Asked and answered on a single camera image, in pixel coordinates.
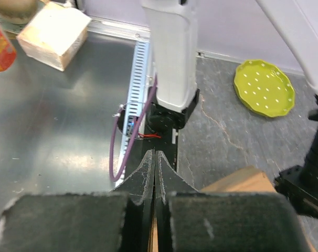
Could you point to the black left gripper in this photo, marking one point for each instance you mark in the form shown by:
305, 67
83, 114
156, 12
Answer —
300, 187

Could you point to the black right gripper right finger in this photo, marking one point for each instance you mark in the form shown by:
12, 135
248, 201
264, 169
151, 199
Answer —
166, 181

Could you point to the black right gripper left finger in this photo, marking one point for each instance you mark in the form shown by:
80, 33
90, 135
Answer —
133, 208

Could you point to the brown cardboard express box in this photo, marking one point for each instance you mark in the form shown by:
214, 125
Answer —
247, 179

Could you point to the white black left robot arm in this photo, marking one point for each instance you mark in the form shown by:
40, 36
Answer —
173, 26

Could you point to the green dotted plate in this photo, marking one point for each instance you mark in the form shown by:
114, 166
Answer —
263, 88

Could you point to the small wooden block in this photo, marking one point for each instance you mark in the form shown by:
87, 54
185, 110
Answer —
55, 35

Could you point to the orange red spray can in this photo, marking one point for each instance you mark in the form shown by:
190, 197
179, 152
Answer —
7, 52

